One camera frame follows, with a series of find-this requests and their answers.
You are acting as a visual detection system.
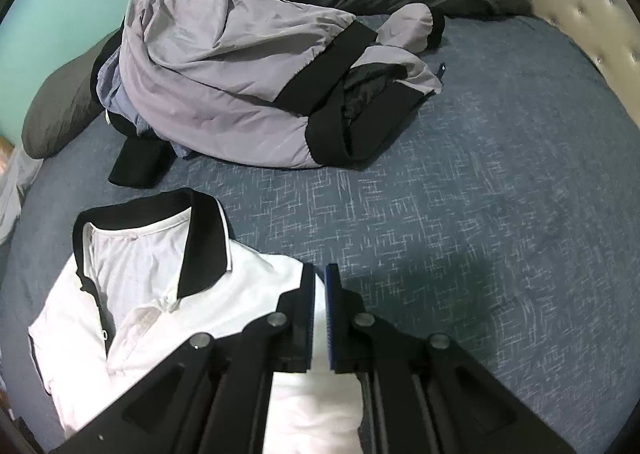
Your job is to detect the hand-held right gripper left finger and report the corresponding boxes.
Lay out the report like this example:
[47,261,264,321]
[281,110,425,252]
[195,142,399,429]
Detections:
[47,264,316,454]

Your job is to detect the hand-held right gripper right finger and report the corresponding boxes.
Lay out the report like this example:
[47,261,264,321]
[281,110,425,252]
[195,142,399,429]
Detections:
[325,263,576,454]

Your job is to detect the grey jacket black trim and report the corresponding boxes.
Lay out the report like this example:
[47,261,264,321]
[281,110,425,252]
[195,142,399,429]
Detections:
[117,0,447,171]

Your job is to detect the light blue shirt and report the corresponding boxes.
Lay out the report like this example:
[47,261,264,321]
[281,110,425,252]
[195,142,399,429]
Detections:
[96,58,197,161]

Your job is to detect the cream tufted headboard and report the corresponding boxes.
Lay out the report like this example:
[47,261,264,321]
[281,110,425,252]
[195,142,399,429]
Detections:
[486,0,640,121]

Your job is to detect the light grey duvet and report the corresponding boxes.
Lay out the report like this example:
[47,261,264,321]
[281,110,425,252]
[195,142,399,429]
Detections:
[0,143,47,245]

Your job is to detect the blue patterned bed sheet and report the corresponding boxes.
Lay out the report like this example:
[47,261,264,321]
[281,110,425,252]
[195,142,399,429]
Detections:
[0,14,638,454]

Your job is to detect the pink curtain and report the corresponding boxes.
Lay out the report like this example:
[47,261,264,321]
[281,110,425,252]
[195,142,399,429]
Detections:
[0,133,17,171]

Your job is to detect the white polo shirt black trim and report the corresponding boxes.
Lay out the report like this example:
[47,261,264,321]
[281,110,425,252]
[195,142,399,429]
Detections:
[27,187,364,454]

